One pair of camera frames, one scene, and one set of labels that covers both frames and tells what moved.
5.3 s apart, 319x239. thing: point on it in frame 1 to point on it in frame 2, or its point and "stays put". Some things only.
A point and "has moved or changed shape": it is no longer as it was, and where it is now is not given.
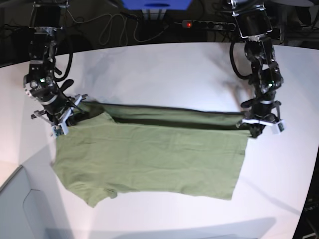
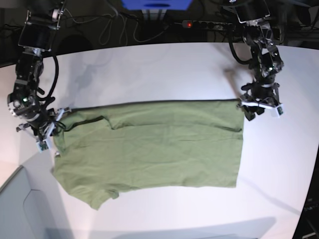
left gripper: (58, 109) to (47, 125)
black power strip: (209, 25) stays put
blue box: (157, 5) stays put
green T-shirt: (150, 150) has moved or changed shape
